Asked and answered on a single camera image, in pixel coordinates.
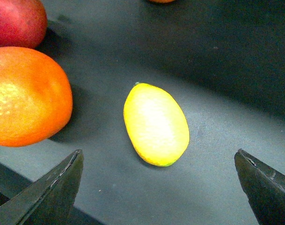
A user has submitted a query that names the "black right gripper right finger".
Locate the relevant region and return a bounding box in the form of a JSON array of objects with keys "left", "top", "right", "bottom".
[{"left": 234, "top": 149, "right": 285, "bottom": 225}]

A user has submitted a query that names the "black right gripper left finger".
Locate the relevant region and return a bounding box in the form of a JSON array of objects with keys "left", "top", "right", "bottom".
[{"left": 0, "top": 150, "right": 84, "bottom": 225}]

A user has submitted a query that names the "yellow lemon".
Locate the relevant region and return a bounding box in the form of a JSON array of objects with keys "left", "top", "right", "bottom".
[{"left": 123, "top": 82, "right": 190, "bottom": 167}]

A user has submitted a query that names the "black fruit shelf tray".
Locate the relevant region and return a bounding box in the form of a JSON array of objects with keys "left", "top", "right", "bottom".
[{"left": 0, "top": 0, "right": 285, "bottom": 225}]

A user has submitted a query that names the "orange mango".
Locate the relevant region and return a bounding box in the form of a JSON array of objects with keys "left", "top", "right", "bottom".
[{"left": 0, "top": 47, "right": 73, "bottom": 147}]

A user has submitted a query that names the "large orange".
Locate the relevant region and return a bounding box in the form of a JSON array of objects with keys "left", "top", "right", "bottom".
[{"left": 149, "top": 0, "right": 175, "bottom": 4}]

